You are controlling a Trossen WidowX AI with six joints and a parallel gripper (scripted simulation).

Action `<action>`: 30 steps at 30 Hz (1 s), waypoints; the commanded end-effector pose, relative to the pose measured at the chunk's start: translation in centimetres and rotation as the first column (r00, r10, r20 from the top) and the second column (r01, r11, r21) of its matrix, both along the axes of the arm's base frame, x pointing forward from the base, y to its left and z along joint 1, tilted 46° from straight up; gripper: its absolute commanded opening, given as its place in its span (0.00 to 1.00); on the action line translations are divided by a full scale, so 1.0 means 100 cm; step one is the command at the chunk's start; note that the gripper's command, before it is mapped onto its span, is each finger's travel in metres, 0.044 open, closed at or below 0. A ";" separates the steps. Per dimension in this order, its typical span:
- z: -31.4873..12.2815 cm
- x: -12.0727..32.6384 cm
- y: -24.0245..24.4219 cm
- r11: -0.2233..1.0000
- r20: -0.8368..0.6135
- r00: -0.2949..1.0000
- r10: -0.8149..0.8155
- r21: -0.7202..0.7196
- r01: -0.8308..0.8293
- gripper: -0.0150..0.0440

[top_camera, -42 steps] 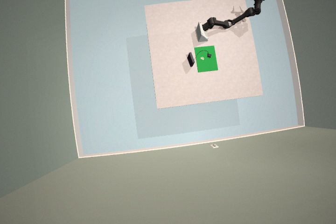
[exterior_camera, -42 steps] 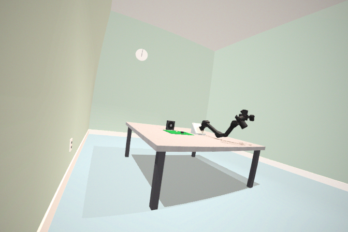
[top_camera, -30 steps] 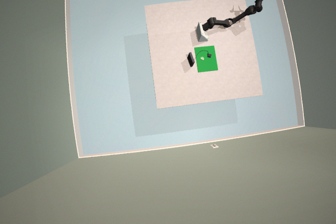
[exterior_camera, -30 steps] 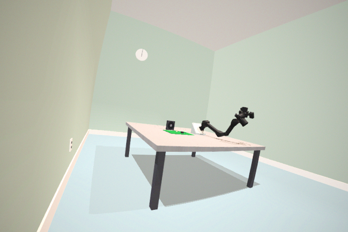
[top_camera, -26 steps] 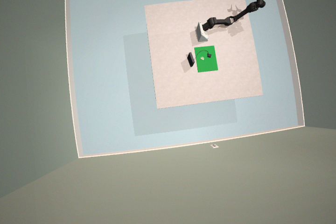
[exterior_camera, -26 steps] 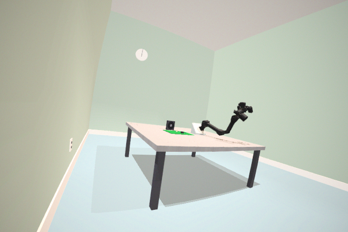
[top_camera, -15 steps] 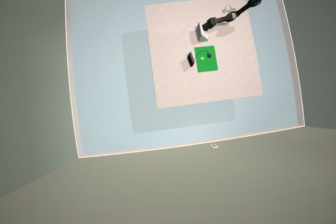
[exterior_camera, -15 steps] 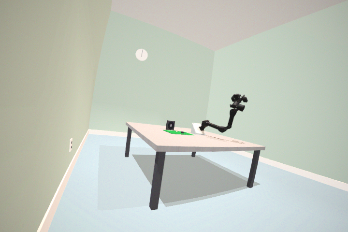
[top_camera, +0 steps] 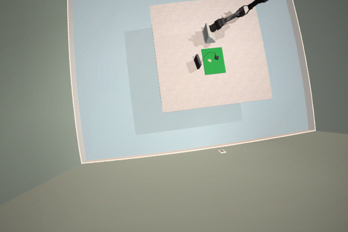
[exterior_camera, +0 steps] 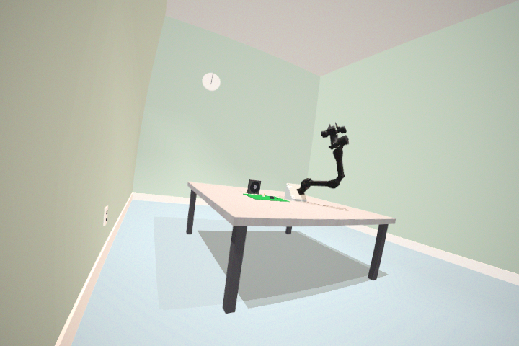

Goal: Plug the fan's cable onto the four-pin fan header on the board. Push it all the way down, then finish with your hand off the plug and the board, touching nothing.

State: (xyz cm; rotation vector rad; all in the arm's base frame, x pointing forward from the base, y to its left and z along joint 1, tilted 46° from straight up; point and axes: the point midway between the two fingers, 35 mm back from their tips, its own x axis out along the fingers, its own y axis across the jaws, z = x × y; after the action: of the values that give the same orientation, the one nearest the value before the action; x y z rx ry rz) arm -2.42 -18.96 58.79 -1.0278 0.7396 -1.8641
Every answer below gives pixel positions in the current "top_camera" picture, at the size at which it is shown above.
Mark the black cooling fan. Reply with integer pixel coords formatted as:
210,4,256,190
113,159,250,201
194,54,202,69

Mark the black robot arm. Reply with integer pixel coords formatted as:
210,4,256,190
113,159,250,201
209,0,268,32

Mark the green circuit board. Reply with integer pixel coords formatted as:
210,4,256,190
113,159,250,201
201,47,226,75

